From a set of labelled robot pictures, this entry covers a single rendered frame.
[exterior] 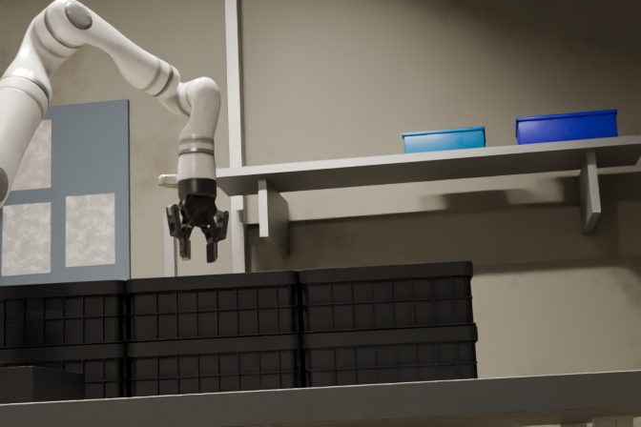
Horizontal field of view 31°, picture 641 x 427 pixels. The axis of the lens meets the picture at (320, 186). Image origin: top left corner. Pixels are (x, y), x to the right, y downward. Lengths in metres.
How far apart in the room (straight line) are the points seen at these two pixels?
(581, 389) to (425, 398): 0.17
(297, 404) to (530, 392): 0.27
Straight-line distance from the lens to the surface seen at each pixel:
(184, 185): 2.22
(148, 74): 2.20
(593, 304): 4.56
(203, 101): 2.24
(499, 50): 4.78
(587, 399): 1.35
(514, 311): 4.54
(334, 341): 1.95
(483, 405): 1.34
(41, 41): 2.13
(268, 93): 4.82
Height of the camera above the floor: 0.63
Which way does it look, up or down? 13 degrees up
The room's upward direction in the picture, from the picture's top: 3 degrees counter-clockwise
